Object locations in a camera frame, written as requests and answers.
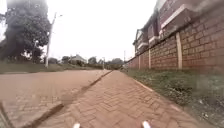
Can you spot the row of distant trees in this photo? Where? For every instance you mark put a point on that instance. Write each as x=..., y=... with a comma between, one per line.
x=115, y=62

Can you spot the distant pale building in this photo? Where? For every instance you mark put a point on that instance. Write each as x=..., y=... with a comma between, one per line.
x=78, y=59

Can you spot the red brick path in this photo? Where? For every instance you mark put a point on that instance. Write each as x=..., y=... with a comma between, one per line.
x=116, y=100

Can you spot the pale kerb edge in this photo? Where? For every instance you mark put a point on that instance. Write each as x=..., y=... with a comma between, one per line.
x=146, y=87

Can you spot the pale utility pole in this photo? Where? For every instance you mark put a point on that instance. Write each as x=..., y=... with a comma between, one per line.
x=49, y=43

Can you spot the grass verge with weeds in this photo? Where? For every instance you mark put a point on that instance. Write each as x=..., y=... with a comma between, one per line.
x=176, y=88

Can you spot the robot's own part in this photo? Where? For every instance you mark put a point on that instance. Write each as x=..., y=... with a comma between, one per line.
x=146, y=124
x=76, y=125

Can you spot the multi-storey brick building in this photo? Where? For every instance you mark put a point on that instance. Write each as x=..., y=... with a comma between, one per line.
x=166, y=16

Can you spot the dark kerb strip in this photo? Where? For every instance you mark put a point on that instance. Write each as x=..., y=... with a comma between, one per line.
x=53, y=111

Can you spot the reddish brick road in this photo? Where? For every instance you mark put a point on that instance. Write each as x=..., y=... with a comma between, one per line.
x=40, y=86

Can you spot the grass strip beyond road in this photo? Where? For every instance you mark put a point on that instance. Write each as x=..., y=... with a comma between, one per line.
x=26, y=66

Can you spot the large dark tree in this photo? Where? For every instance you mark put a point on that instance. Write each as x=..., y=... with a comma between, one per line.
x=26, y=26

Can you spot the red brick boundary wall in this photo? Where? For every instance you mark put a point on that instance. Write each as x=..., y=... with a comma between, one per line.
x=200, y=43

